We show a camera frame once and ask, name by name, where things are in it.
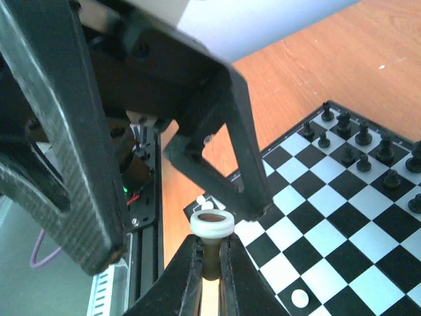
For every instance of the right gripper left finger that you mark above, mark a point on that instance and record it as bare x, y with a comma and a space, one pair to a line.
178, 290

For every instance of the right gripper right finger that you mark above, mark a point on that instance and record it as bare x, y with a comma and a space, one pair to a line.
241, 290

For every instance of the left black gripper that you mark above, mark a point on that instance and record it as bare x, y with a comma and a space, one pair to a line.
141, 66

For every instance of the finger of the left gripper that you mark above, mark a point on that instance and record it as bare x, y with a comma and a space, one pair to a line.
57, 160
216, 146

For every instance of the white piece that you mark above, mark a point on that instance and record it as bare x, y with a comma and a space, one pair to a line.
212, 226

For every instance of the white pawn on board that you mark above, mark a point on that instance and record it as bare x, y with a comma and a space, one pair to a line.
299, 298

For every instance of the green lit circuit board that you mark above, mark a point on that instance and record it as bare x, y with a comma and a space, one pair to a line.
132, 196

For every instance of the black chess piece set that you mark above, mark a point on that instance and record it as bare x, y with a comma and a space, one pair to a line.
351, 160

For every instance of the black and silver chessboard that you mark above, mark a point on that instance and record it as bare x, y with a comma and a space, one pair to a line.
346, 263

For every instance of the light blue cable duct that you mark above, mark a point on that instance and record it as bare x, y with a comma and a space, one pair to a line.
110, 291

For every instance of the black aluminium frame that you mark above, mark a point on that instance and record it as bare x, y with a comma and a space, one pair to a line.
146, 248

